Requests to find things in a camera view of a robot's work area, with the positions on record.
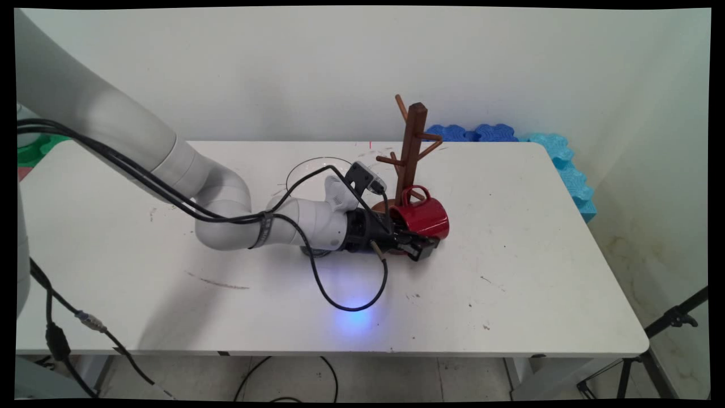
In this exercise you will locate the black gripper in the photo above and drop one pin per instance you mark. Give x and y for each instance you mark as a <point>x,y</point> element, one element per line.
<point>368,232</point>

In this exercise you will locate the red ceramic mug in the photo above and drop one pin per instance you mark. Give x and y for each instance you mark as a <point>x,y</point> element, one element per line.
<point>425,218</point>

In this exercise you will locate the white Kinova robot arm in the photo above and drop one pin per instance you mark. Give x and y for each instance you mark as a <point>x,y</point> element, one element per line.
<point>130,130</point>

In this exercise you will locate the brown wooden mug tree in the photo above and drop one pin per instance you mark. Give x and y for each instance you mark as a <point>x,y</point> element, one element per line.
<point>412,141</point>

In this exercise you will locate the dark green enamel mug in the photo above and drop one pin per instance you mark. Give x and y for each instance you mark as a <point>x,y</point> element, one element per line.
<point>317,253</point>

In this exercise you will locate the dark blue foam mat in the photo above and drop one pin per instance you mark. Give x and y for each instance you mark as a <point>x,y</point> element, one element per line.
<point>464,134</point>

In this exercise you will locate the white plate with black rim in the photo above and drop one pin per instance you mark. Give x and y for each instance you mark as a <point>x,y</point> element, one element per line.
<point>306,164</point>

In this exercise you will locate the light blue foam mat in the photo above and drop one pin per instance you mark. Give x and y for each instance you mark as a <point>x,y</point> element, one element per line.
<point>569,175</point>

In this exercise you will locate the grey table leg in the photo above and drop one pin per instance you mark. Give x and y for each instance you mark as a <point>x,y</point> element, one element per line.
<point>544,377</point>
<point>96,368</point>

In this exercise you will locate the black tripod stand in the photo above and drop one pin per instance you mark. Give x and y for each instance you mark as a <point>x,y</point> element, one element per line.
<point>651,328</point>

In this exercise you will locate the green foam mat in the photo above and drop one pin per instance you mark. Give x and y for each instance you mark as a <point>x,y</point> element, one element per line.
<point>34,153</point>

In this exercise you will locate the red foam mat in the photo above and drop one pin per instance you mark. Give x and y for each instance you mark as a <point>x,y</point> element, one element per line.
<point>21,173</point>

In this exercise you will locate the pale grey rounded object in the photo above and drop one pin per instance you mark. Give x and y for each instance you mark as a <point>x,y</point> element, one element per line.
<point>24,136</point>

